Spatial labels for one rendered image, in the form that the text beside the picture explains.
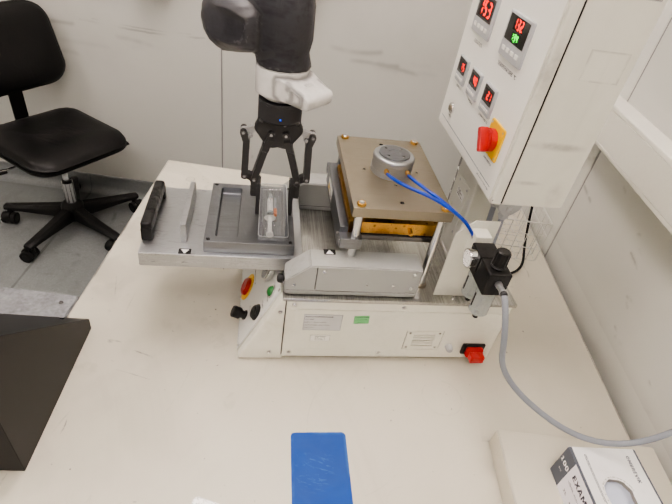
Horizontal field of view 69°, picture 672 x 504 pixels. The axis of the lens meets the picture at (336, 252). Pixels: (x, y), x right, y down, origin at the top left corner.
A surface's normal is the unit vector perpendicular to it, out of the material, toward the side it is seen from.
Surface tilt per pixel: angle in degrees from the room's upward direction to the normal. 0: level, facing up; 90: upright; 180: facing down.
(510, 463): 0
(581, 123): 90
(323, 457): 0
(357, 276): 90
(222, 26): 90
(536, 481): 0
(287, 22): 86
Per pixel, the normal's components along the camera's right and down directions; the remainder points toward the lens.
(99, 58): -0.04, 0.62
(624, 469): 0.14, -0.73
